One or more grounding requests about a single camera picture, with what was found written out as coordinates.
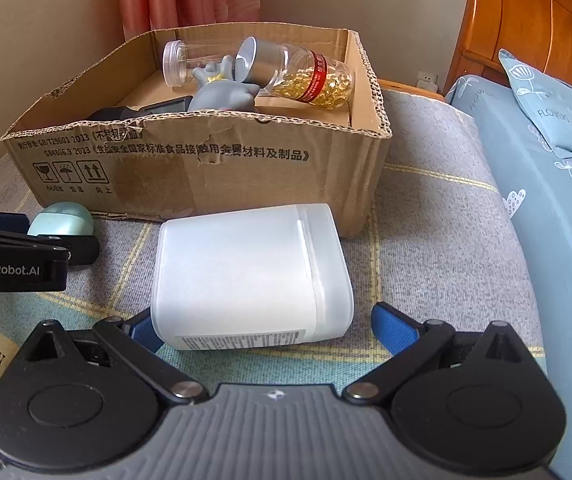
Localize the silver-capped capsule bottle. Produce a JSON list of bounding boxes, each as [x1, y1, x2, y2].
[[236, 36, 356, 110]]

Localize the grey toy figure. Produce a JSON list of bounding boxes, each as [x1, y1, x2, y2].
[[188, 57, 262, 113]]

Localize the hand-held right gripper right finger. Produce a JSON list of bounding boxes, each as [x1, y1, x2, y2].
[[342, 302, 529, 404]]

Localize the brown cardboard box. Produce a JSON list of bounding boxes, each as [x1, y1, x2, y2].
[[0, 29, 393, 239]]

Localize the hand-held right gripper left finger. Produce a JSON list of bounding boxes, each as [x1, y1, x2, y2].
[[21, 309, 210, 404]]

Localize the white plastic bottle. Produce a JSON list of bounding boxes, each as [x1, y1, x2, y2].
[[150, 203, 355, 351]]

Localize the light teal oval case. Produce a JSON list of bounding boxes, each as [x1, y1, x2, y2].
[[27, 201, 94, 238]]

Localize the blue floral bedsheet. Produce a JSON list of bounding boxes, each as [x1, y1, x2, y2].
[[451, 75, 572, 480]]

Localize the clear plastic jar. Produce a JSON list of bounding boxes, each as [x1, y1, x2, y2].
[[162, 40, 247, 88]]

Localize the wooden headboard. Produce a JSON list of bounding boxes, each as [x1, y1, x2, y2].
[[443, 0, 572, 106]]

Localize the large blue floral pillow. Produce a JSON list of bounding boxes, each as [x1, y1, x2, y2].
[[498, 49, 572, 171]]

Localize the grey teal checked blanket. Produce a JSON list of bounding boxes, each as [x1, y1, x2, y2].
[[0, 87, 549, 461]]

